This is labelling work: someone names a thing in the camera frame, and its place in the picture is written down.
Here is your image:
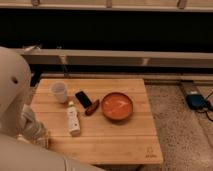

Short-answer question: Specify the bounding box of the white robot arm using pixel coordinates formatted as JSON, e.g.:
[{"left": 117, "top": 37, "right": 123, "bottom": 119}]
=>
[{"left": 0, "top": 46, "right": 104, "bottom": 171}]

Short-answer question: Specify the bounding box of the orange bowl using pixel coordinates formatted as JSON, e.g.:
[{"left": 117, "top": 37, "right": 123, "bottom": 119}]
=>
[{"left": 101, "top": 92, "right": 133, "bottom": 121}]

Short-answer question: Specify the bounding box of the black smartphone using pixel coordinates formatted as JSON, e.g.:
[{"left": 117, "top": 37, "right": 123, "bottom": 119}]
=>
[{"left": 75, "top": 91, "right": 92, "bottom": 108}]

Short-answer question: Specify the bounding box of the wooden table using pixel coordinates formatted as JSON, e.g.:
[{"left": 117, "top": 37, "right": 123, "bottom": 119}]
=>
[{"left": 32, "top": 79, "right": 163, "bottom": 164}]

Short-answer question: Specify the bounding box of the white plastic bottle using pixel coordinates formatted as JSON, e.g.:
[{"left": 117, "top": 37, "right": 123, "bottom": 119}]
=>
[{"left": 67, "top": 101, "right": 81, "bottom": 136}]

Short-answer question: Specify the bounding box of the blue power adapter box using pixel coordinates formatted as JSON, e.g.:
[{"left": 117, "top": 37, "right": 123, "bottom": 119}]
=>
[{"left": 186, "top": 94, "right": 207, "bottom": 110}]

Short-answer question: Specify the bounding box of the white shelf rail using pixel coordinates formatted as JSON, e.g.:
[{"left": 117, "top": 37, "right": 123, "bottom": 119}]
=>
[{"left": 15, "top": 48, "right": 213, "bottom": 68}]

